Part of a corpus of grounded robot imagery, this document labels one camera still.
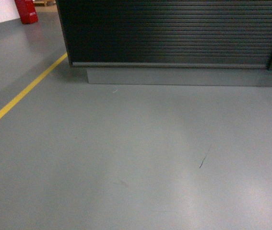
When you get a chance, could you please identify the black slatted checkout counter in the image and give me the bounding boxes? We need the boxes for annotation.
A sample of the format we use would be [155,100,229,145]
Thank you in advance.
[57,0,272,87]

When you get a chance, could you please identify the red fire equipment box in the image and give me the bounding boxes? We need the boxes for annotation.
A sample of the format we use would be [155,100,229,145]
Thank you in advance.
[14,0,38,24]

